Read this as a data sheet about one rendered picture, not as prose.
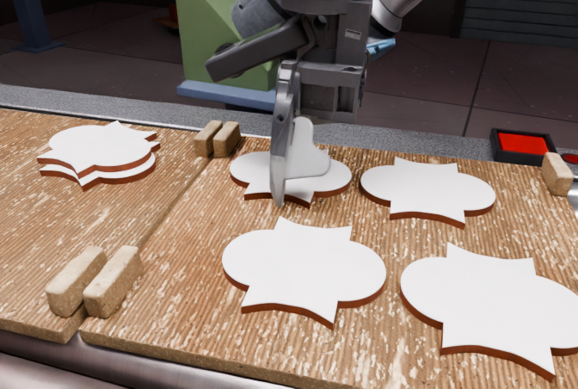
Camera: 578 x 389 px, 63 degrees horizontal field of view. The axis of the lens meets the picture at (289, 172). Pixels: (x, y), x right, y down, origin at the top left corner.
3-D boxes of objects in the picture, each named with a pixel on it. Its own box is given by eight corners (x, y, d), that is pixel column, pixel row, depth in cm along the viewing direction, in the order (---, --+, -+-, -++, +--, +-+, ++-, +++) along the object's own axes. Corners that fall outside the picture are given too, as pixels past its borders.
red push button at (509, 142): (495, 140, 68) (497, 132, 67) (540, 145, 66) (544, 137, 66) (499, 160, 63) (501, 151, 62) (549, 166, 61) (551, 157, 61)
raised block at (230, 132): (229, 137, 64) (227, 119, 63) (242, 138, 64) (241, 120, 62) (212, 157, 59) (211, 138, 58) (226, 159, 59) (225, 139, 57)
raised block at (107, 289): (126, 266, 42) (121, 242, 40) (146, 269, 41) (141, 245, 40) (86, 317, 36) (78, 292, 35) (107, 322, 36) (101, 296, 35)
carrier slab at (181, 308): (231, 144, 66) (230, 133, 65) (549, 178, 58) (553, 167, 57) (81, 342, 36) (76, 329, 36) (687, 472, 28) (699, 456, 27)
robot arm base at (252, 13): (255, -2, 107) (283, -34, 101) (296, 51, 108) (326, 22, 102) (218, 6, 95) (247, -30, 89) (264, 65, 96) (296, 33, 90)
